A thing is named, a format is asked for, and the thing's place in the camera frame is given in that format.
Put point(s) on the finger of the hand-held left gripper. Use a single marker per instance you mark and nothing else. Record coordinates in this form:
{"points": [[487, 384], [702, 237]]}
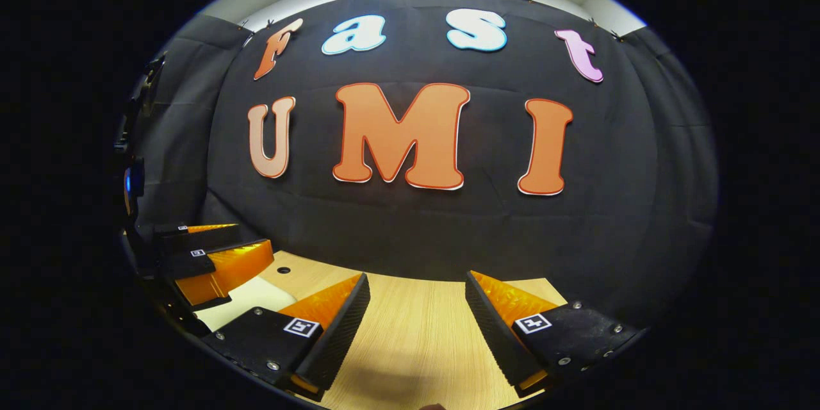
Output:
{"points": [[192, 237], [192, 262]]}

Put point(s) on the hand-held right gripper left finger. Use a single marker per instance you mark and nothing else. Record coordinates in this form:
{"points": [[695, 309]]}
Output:
{"points": [[339, 330]]}

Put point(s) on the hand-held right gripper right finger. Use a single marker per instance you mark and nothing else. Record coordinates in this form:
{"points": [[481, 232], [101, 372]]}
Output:
{"points": [[496, 330]]}

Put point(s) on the pale yellow suitcase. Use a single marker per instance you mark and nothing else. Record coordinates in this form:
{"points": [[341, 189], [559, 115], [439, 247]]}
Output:
{"points": [[253, 301]]}

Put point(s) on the black backdrop cloth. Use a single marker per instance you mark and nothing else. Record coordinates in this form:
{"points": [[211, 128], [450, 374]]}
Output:
{"points": [[448, 224]]}

